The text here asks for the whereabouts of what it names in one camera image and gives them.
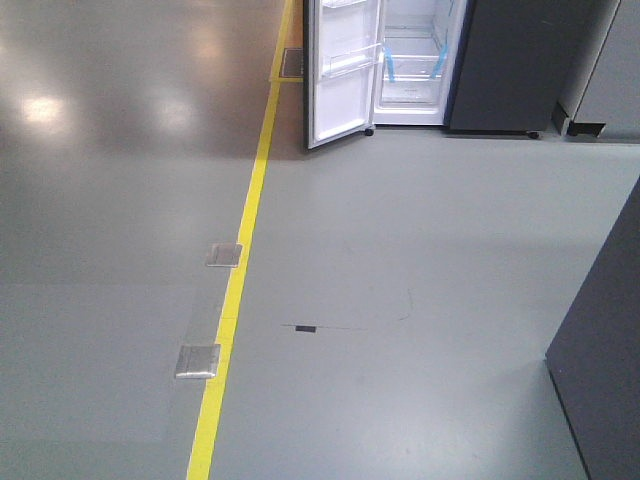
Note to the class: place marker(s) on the white fridge door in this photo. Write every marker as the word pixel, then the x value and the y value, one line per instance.
pixel 341 48

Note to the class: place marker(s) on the silver floor socket cover far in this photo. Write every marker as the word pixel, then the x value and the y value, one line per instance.
pixel 224 254

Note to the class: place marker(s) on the silver floor socket cover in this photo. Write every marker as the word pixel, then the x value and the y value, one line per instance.
pixel 224 254
pixel 198 362

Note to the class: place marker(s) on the silver floor socket cover near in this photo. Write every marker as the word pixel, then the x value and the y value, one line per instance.
pixel 198 362

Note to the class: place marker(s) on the yellow floor tape line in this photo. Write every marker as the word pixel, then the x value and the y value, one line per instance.
pixel 208 421

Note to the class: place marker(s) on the grey speckled kitchen counter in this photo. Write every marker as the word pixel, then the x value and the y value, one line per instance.
pixel 593 358

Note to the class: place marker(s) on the grey appliance far right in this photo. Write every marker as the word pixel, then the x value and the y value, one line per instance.
pixel 601 93

